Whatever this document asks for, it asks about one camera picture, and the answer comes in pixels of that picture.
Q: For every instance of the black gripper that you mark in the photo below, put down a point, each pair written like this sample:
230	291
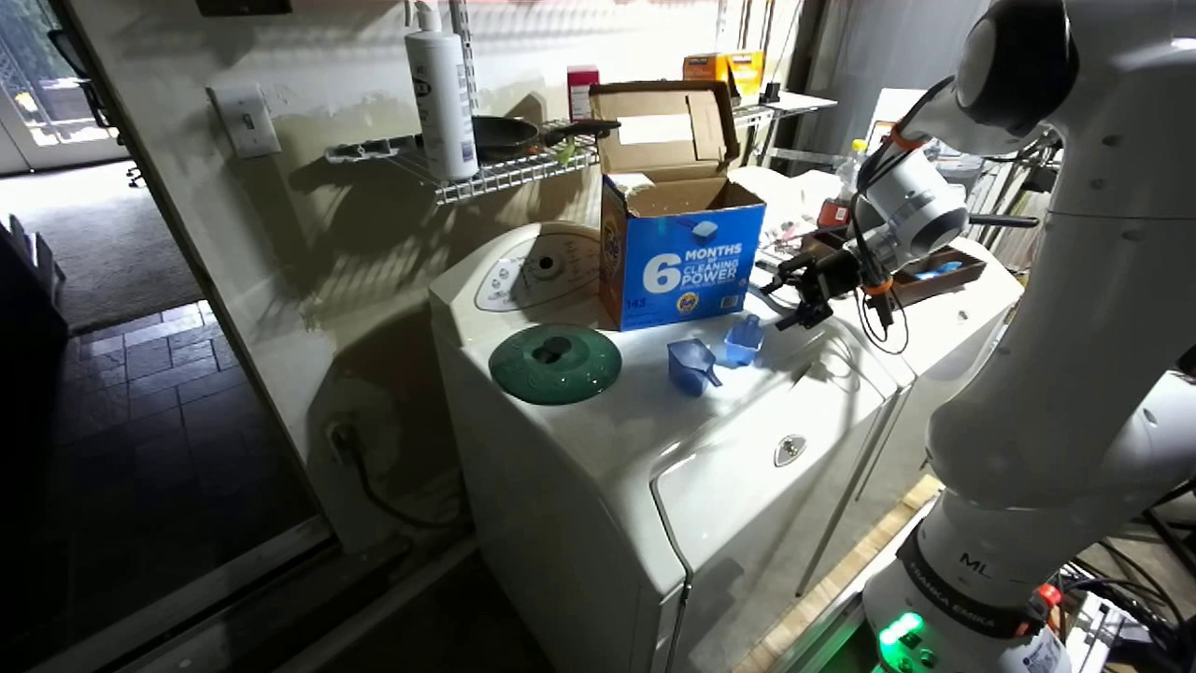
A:
842	269

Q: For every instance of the light blue plastic scoop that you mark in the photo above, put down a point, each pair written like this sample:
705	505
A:
742	338

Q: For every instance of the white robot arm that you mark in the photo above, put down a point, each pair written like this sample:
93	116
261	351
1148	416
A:
1097	250

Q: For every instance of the blue cardboard detergent box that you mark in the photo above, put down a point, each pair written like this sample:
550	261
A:
679	269

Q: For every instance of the yellow box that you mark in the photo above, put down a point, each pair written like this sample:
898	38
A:
731	73

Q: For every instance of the clear plastic bottle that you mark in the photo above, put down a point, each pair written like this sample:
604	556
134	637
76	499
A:
854	164

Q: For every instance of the brown wooden tray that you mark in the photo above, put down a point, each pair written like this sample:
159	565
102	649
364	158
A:
954	287

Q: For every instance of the white dryer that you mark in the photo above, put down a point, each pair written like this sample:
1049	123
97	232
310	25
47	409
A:
957	323

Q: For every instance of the white background table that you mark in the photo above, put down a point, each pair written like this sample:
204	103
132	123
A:
790	105

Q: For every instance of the green round disc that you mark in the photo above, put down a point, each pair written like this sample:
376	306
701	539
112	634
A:
554	363

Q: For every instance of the white washing machine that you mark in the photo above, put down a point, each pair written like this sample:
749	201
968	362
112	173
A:
600	499

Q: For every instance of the pink container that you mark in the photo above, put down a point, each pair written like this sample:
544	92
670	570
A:
580	95

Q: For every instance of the wooden floor board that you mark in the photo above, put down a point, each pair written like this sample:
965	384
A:
825	591

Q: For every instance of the black frying pan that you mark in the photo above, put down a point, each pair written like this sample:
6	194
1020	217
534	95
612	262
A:
506	138

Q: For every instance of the green glowing device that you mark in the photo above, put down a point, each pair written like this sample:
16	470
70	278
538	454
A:
904	641

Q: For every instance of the white plastic bottle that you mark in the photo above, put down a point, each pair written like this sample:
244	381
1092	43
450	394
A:
442	99

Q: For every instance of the white wall outlet plate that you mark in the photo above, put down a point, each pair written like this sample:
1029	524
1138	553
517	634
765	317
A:
248	123

